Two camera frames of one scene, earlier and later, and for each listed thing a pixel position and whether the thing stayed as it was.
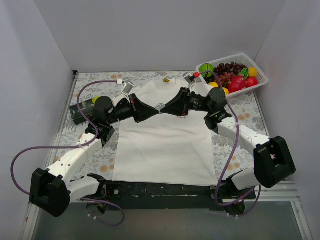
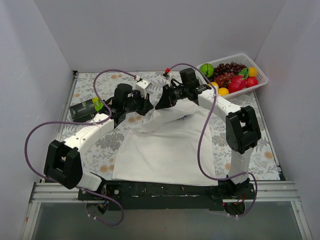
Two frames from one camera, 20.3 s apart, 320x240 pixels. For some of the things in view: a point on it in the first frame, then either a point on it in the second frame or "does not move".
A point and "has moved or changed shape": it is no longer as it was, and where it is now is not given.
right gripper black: [186, 101] to [169, 95]
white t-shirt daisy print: [166, 148] has moved or changed shape
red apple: [251, 81] does not move
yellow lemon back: [252, 71] does not move
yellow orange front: [226, 90] does not move
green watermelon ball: [206, 67] does not move
